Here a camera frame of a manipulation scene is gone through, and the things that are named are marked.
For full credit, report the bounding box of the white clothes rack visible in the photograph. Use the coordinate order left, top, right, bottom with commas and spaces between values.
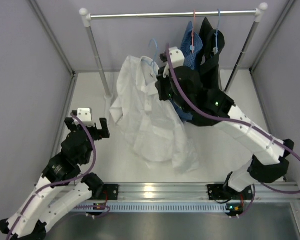
71, 0, 268, 111

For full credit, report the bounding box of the pink hanger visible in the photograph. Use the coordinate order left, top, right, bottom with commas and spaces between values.
191, 9, 196, 54

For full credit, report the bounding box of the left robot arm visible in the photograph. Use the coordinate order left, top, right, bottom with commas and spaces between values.
0, 115, 110, 240

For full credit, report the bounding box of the light blue hanger with black shirt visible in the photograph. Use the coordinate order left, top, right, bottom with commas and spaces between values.
213, 9, 221, 55

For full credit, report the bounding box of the perforated cable duct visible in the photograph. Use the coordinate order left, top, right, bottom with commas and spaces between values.
72, 202, 239, 213

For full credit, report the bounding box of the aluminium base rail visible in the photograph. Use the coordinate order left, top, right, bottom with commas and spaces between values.
89, 181, 300, 201

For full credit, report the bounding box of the right aluminium frame post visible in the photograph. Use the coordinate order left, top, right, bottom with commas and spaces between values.
248, 0, 298, 181

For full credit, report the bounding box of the white shirt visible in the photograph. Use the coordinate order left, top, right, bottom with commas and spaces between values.
109, 55, 200, 174

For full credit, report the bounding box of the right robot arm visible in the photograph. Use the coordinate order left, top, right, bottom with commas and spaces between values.
155, 66, 295, 199

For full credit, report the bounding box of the blue checked shirt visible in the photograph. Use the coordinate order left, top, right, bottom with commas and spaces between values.
171, 21, 203, 122

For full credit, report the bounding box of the aluminium frame post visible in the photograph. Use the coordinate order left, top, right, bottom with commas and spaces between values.
27, 0, 78, 121
248, 0, 298, 181

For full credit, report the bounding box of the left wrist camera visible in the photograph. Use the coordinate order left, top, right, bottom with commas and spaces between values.
77, 107, 95, 127

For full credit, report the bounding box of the black shirt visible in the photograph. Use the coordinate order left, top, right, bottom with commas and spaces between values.
195, 18, 234, 118

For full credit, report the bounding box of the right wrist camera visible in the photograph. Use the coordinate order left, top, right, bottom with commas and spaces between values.
158, 46, 185, 78

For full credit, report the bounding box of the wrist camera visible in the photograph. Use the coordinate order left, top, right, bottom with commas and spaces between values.
77, 107, 95, 127
158, 46, 185, 78

